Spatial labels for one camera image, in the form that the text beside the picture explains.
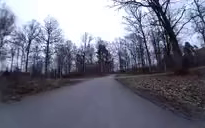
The grey asphalt road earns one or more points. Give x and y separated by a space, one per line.
90 106

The pale side path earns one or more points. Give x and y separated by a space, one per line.
146 74

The row of bare trees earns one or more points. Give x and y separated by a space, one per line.
170 36
48 46

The leaf-strewn grass verge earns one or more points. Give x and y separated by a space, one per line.
176 90
30 87

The dark building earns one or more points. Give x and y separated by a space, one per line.
203 56

